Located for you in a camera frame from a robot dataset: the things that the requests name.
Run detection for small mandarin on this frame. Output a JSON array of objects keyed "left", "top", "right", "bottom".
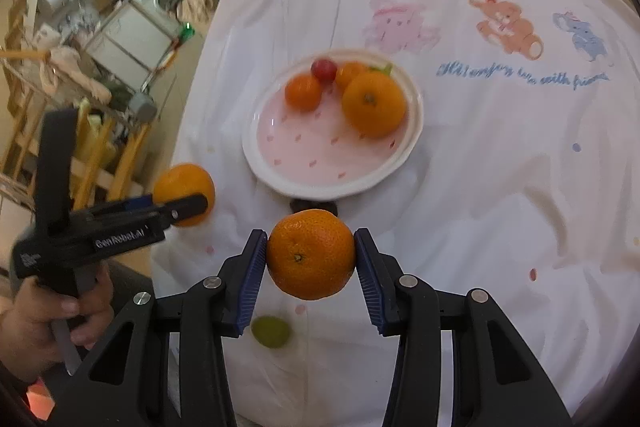
[
  {"left": 284, "top": 75, "right": 322, "bottom": 112},
  {"left": 334, "top": 62, "right": 371, "bottom": 90}
]

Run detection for person's left hand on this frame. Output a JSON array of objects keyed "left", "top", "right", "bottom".
[{"left": 0, "top": 267, "right": 115, "bottom": 383}]

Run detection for small grey box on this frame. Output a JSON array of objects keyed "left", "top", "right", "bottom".
[{"left": 129, "top": 93, "right": 158, "bottom": 122}]

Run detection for pink strawberry-print plate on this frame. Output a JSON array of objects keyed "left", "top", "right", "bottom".
[{"left": 242, "top": 48, "right": 424, "bottom": 200}]

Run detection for beige hanging cloth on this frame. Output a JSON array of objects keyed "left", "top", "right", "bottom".
[{"left": 47, "top": 47, "right": 113, "bottom": 105}]

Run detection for medium orange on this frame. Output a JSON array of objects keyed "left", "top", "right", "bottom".
[
  {"left": 266, "top": 209, "right": 356, "bottom": 301},
  {"left": 152, "top": 163, "right": 216, "bottom": 228}
]

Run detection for yellow wooden chair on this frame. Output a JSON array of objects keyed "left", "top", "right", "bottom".
[{"left": 0, "top": 107, "right": 151, "bottom": 218}]

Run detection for large orange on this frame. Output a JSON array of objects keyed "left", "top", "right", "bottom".
[{"left": 342, "top": 72, "right": 407, "bottom": 139}]

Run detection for white cartoon-print blanket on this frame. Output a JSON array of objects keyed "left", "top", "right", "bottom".
[{"left": 150, "top": 0, "right": 640, "bottom": 427}]

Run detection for small green fruit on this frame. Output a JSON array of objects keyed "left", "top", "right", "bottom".
[{"left": 250, "top": 315, "right": 292, "bottom": 349}]

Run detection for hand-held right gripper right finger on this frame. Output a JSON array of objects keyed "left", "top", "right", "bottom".
[{"left": 354, "top": 228, "right": 573, "bottom": 427}]

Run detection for red cherry tomato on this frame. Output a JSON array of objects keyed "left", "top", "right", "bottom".
[{"left": 311, "top": 59, "right": 337, "bottom": 84}]

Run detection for white kitchen cabinets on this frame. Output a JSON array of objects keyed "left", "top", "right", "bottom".
[{"left": 82, "top": 2, "right": 178, "bottom": 72}]

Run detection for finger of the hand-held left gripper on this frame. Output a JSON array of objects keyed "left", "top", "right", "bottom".
[
  {"left": 120, "top": 194, "right": 157, "bottom": 212},
  {"left": 159, "top": 193, "right": 208, "bottom": 228}
]

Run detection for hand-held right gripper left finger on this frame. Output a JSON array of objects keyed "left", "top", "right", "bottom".
[{"left": 75, "top": 229, "right": 268, "bottom": 427}]

